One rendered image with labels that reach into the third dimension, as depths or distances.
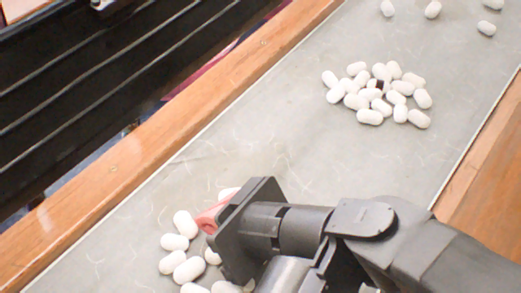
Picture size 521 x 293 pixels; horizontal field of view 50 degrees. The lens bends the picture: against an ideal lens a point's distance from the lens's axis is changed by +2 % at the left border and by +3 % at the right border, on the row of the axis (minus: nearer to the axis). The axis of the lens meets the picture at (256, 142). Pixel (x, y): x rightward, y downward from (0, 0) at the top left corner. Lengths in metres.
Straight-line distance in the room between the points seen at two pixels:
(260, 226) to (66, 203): 0.24
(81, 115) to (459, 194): 0.52
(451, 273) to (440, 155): 0.41
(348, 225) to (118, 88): 0.22
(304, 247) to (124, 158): 0.29
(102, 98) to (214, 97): 0.44
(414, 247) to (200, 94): 0.43
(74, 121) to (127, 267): 0.34
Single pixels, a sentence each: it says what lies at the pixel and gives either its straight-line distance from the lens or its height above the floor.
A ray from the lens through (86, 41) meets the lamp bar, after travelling 0.32.
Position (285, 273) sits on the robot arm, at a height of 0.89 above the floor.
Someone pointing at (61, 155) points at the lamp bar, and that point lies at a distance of 0.32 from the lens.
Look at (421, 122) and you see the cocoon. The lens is 0.81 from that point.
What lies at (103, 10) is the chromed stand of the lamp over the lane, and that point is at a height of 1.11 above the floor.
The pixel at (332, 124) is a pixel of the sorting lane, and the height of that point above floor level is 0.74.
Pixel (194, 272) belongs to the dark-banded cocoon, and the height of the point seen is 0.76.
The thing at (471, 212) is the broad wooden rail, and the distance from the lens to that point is 0.72.
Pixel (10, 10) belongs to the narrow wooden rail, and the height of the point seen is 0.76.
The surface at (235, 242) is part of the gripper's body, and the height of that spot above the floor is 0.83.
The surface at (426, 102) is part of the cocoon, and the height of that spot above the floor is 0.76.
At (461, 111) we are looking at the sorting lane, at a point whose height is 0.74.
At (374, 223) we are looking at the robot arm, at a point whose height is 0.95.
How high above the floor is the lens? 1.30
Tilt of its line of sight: 49 degrees down
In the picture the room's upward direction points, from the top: 8 degrees clockwise
